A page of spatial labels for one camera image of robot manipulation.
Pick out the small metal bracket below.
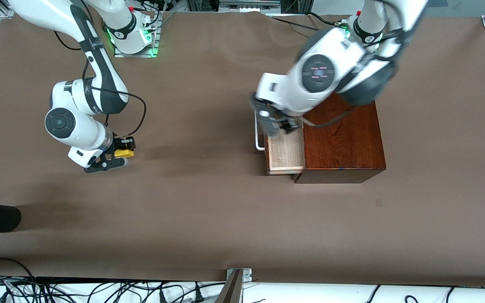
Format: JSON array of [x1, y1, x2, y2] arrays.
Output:
[[227, 268, 252, 282]]

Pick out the light wood drawer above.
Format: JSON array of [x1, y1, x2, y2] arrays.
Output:
[[254, 107, 306, 175]]

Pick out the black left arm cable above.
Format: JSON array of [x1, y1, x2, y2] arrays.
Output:
[[301, 105, 357, 128]]

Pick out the white shelf board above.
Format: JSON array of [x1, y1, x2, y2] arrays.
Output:
[[0, 278, 485, 303]]

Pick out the black cable tangle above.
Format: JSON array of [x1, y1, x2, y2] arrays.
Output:
[[0, 257, 226, 303]]

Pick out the brown table cover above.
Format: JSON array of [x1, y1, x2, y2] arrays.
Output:
[[0, 11, 485, 287]]

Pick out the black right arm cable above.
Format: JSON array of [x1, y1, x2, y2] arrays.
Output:
[[53, 29, 147, 139]]

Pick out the grey metal post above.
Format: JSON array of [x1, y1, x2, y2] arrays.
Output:
[[215, 269, 243, 303]]

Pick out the dark brown wooden cabinet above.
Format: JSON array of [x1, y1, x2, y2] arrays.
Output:
[[292, 76, 387, 184]]

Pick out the black power cable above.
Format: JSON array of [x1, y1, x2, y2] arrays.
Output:
[[268, 12, 346, 35]]

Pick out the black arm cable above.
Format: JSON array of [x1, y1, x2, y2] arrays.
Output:
[[53, 29, 147, 139], [301, 105, 357, 128]]

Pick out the metal rack frame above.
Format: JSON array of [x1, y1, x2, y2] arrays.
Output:
[[186, 0, 314, 14]]

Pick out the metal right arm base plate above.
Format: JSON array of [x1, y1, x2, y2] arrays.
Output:
[[114, 13, 160, 58]]

